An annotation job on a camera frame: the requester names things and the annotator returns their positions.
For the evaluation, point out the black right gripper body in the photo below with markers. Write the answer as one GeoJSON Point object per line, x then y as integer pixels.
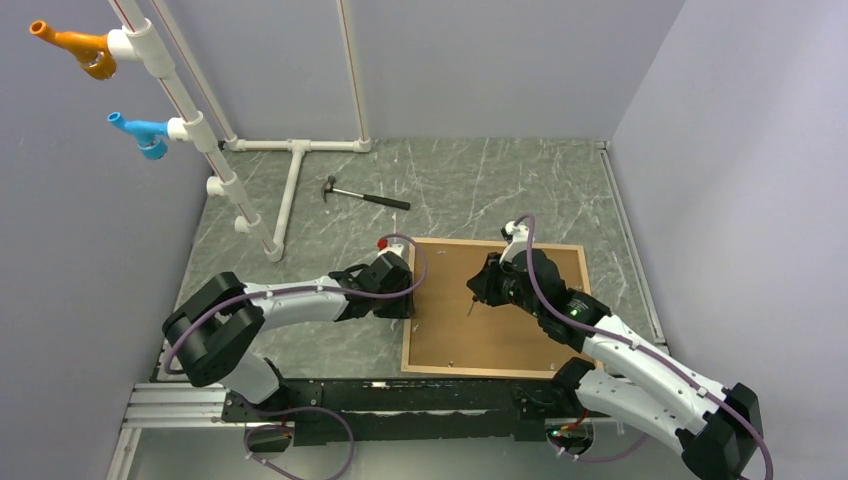
{"type": "Point", "coordinates": [501, 285]}

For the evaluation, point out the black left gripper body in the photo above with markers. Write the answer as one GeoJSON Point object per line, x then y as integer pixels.
{"type": "Point", "coordinates": [397, 307]}

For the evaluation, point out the yellow handled screwdriver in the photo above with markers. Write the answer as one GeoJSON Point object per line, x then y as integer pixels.
{"type": "Point", "coordinates": [471, 306]}

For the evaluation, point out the wooden picture frame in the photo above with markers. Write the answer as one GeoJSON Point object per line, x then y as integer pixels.
{"type": "Point", "coordinates": [493, 342]}

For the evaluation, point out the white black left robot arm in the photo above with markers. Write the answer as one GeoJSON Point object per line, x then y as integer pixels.
{"type": "Point", "coordinates": [211, 333]}

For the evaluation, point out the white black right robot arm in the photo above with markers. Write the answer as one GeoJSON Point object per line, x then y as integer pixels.
{"type": "Point", "coordinates": [715, 429]}

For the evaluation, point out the blue nozzle fitting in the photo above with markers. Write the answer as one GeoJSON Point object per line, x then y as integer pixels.
{"type": "Point", "coordinates": [148, 135]}

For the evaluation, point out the white PVC pipe stand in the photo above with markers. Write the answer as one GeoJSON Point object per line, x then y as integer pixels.
{"type": "Point", "coordinates": [138, 41]}

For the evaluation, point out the orange nozzle fitting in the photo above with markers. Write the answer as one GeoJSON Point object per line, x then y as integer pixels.
{"type": "Point", "coordinates": [91, 52]}

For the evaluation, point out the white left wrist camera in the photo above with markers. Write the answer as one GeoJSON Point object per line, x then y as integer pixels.
{"type": "Point", "coordinates": [386, 246]}

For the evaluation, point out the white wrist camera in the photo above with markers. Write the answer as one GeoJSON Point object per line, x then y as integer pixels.
{"type": "Point", "coordinates": [386, 246]}
{"type": "Point", "coordinates": [516, 233]}

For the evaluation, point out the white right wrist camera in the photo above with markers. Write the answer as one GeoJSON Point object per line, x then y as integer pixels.
{"type": "Point", "coordinates": [516, 233]}

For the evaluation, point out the black handled claw hammer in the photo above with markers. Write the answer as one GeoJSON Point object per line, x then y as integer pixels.
{"type": "Point", "coordinates": [329, 187]}

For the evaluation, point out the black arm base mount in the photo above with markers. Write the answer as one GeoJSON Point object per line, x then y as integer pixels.
{"type": "Point", "coordinates": [320, 411]}

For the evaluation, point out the aluminium rail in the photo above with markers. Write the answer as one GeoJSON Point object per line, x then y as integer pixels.
{"type": "Point", "coordinates": [173, 430]}

